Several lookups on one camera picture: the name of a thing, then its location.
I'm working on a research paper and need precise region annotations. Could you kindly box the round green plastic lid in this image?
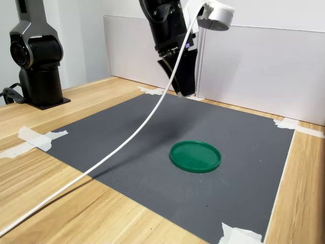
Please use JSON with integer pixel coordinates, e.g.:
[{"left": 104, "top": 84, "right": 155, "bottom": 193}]
[{"left": 169, "top": 140, "right": 222, "bottom": 174}]

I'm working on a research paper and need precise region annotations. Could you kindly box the pale grey partition panel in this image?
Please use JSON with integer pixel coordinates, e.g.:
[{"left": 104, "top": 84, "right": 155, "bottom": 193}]
[
  {"left": 103, "top": 15, "right": 204, "bottom": 99},
  {"left": 197, "top": 24, "right": 325, "bottom": 127}
]

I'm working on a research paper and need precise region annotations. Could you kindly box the dark grey mat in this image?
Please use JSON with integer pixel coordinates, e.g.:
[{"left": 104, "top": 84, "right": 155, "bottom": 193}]
[{"left": 38, "top": 93, "right": 295, "bottom": 244}]

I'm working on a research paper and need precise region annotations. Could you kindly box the white camera box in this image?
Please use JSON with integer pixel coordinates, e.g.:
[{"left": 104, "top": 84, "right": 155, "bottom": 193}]
[{"left": 182, "top": 0, "right": 236, "bottom": 34}]

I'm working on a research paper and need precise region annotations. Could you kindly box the white camera cable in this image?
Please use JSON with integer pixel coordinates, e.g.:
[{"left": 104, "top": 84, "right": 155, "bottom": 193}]
[{"left": 0, "top": 2, "right": 207, "bottom": 238}]

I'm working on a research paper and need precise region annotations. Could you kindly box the black cable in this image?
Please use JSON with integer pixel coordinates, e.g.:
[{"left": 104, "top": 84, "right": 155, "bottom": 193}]
[{"left": 0, "top": 82, "right": 27, "bottom": 105}]

